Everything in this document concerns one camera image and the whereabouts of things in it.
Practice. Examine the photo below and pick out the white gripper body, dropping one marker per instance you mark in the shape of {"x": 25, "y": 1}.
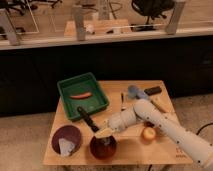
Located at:
{"x": 116, "y": 123}

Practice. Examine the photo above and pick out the black handled dish brush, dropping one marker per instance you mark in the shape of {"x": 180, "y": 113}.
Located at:
{"x": 90, "y": 122}

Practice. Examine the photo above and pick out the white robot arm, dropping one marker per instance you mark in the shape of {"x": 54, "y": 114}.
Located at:
{"x": 200, "y": 150}

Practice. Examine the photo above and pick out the red bowl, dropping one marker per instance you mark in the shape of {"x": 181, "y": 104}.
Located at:
{"x": 103, "y": 148}

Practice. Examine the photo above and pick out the orange fruit toy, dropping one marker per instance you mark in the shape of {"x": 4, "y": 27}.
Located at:
{"x": 148, "y": 134}

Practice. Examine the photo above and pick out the orange sausage toy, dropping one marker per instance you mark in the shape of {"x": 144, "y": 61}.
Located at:
{"x": 81, "y": 96}

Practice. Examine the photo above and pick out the black rectangular block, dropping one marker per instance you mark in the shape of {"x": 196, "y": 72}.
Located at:
{"x": 153, "y": 90}

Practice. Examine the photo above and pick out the maroon plate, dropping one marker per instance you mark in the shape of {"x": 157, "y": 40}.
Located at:
{"x": 68, "y": 132}

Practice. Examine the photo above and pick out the green plastic tray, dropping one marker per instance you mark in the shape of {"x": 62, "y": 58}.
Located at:
{"x": 82, "y": 90}

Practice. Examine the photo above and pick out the crumpled white cloth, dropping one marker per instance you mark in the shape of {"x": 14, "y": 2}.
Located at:
{"x": 66, "y": 147}

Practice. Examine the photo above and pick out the black office chair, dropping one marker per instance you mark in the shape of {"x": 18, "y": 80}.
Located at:
{"x": 152, "y": 9}

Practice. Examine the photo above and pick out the wooden handled tool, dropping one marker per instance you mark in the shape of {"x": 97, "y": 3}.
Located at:
{"x": 159, "y": 104}

